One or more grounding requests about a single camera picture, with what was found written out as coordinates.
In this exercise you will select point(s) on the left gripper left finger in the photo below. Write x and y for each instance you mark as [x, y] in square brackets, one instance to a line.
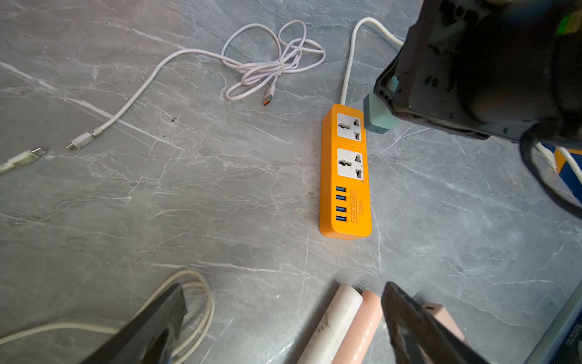
[150, 337]

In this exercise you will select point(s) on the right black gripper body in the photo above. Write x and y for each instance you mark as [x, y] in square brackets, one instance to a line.
[482, 69]

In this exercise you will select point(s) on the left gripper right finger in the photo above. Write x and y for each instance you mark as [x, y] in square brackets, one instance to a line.
[416, 337]

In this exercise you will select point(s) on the teal charger adapter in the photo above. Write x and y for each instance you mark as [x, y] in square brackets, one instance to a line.
[378, 114]

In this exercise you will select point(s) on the orange power strip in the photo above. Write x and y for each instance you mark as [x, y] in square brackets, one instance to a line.
[345, 199]

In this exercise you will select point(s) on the pink electric toothbrush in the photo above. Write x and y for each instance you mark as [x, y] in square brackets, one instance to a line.
[361, 333]

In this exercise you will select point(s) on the white electric toothbrush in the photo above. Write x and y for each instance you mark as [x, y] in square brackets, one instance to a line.
[333, 327]

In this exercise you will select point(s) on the pink charger adapter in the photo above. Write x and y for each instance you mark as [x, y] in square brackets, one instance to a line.
[441, 314]

